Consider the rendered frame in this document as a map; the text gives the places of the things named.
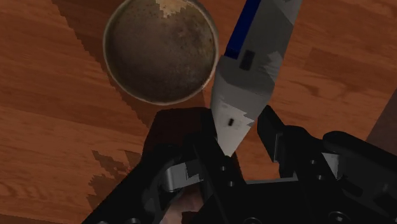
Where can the brown speckled bowl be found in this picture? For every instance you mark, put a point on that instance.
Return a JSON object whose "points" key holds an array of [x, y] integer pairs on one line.
{"points": [[160, 51]]}

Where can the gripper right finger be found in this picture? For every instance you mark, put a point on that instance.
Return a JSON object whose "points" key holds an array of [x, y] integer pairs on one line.
{"points": [[310, 155]]}

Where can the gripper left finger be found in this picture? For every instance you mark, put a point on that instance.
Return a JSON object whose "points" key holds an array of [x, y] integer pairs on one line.
{"points": [[189, 149]]}

